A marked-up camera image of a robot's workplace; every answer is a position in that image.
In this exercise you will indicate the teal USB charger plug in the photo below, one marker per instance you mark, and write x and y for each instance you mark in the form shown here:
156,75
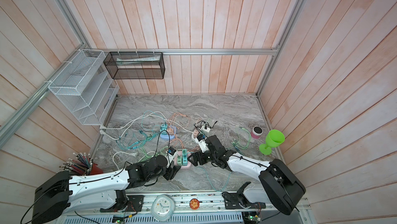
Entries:
184,155

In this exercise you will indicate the white alarm clock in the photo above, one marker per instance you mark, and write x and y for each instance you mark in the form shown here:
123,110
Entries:
163,208

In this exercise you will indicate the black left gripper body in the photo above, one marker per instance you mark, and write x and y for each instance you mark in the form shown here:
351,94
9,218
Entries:
169,174

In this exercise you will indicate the red round sticker badge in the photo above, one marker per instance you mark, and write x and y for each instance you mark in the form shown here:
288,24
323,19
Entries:
194,204

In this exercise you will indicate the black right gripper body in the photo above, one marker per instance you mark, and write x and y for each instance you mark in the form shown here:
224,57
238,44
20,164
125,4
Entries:
208,155

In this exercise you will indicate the red pen holder with pens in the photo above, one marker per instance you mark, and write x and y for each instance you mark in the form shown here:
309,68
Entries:
81,165

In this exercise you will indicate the white power strip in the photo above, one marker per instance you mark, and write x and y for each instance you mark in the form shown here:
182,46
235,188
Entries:
201,129

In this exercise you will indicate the pink power strip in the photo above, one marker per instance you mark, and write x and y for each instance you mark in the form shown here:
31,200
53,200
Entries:
182,167

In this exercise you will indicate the white wire mesh shelf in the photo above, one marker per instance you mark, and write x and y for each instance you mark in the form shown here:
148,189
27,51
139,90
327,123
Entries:
84,90

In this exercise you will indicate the blue power strip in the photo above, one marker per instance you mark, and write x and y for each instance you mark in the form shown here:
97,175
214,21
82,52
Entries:
167,132

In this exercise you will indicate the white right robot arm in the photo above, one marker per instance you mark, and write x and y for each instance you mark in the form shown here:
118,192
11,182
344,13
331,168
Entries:
280,185

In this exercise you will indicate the green USB charger plug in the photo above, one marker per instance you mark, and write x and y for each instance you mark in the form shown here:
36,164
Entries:
180,161

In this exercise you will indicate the black mesh basket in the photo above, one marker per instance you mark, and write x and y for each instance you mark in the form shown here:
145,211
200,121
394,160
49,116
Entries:
135,65

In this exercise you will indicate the green plastic goblet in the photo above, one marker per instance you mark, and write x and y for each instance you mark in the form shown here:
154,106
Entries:
273,139

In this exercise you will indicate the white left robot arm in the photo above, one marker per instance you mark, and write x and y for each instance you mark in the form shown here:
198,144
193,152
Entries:
65,193

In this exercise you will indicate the pink cylinder speaker black top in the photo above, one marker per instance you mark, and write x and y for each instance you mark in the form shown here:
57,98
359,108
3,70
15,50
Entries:
256,132

